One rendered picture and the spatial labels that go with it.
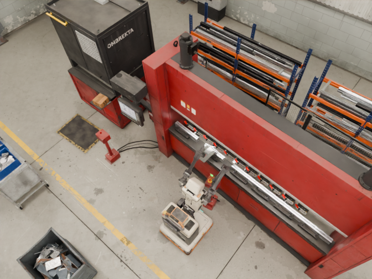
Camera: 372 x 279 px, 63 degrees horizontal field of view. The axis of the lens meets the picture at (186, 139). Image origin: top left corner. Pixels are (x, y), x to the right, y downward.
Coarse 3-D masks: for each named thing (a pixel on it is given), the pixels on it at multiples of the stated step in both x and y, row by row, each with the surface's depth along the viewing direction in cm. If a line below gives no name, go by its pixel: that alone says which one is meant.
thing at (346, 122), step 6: (318, 102) 513; (312, 108) 510; (324, 108) 510; (330, 108) 505; (342, 108) 501; (318, 114) 505; (336, 114) 502; (342, 114) 497; (330, 120) 497; (342, 120) 489; (348, 120) 494; (354, 120) 490; (342, 126) 489; (348, 126) 488; (354, 126) 482; (366, 126) 482; (354, 132) 482; (366, 132) 475; (366, 138) 475
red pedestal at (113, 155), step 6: (102, 132) 528; (102, 138) 521; (108, 138) 530; (108, 144) 554; (108, 150) 564; (114, 150) 588; (108, 156) 581; (114, 156) 580; (120, 156) 592; (108, 162) 586
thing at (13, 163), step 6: (6, 150) 496; (0, 156) 489; (6, 156) 486; (12, 156) 489; (0, 162) 478; (6, 162) 479; (12, 162) 475; (18, 162) 486; (0, 168) 474; (6, 168) 472; (12, 168) 482; (0, 174) 470; (6, 174) 479; (0, 180) 476
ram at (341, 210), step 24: (168, 72) 419; (192, 96) 414; (192, 120) 459; (216, 120) 408; (240, 120) 367; (240, 144) 403; (264, 144) 364; (264, 168) 398; (288, 168) 359; (288, 192) 393; (312, 192) 355; (336, 192) 324; (336, 216) 352; (360, 216) 321
